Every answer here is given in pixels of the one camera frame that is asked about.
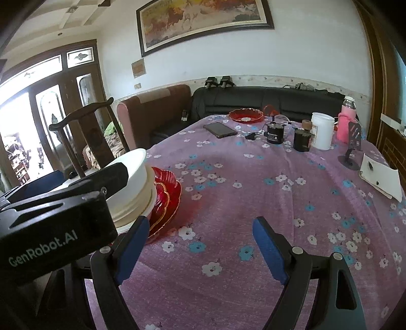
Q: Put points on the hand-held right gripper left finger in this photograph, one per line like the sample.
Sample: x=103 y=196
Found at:
x=131 y=250

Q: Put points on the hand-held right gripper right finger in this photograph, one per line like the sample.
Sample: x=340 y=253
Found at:
x=269 y=250

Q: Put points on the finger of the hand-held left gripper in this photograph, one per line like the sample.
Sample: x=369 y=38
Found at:
x=114 y=176
x=41 y=181

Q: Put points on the white foam bowl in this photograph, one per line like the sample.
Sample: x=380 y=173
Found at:
x=134 y=177

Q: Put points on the white plate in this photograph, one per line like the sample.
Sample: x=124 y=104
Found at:
x=130 y=227

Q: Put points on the beige plastic bowl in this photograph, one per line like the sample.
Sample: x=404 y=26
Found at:
x=151 y=198

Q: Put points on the red gold-rimmed plate with label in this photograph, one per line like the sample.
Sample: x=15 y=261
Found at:
x=165 y=176
x=245 y=115

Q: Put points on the patterned blanket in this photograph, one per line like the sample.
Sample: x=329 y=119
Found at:
x=107 y=146

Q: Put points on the dark wooden chair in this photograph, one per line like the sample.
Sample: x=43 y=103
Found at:
x=92 y=133

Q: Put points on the purple floral tablecloth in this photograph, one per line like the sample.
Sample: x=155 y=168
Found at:
x=253 y=190

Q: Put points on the brown armchair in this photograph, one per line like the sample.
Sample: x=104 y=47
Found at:
x=152 y=114

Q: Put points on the wooden glazed door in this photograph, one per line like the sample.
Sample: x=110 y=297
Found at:
x=47 y=104

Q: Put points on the dark brown canister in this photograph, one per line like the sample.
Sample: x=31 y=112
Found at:
x=302 y=141

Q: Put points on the black power adapter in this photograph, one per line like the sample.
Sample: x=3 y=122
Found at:
x=252 y=137

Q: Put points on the black smartphone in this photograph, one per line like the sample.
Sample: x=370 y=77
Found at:
x=220 y=130

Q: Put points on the black cylindrical motor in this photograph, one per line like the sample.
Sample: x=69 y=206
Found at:
x=274 y=133

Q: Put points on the white plastic jar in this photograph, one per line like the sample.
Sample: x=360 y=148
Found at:
x=323 y=131

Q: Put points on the clear plastic container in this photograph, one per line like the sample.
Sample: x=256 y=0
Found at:
x=281 y=120

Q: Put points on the cork stopper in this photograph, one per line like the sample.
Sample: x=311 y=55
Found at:
x=306 y=124

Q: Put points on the black pen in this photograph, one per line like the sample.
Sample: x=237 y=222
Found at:
x=370 y=165

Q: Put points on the white notepad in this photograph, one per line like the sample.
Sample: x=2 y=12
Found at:
x=380 y=177

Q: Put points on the spare black gripper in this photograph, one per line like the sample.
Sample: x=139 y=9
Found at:
x=211 y=82
x=226 y=81

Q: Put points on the red plastic bag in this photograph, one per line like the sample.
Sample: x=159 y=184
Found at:
x=270 y=110

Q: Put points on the black phone stand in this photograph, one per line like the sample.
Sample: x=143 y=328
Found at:
x=354 y=136

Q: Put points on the pink insulated bottle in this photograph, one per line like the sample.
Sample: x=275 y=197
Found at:
x=346 y=122

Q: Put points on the black leather sofa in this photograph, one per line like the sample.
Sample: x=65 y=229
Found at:
x=253 y=98

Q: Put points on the wooden cabinet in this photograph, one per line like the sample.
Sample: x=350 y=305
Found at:
x=393 y=142

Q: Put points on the framed painting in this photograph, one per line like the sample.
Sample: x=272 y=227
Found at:
x=203 y=22

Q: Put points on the wall socket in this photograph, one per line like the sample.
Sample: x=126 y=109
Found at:
x=138 y=86

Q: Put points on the small wall plaque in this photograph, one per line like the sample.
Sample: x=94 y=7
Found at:
x=138 y=68

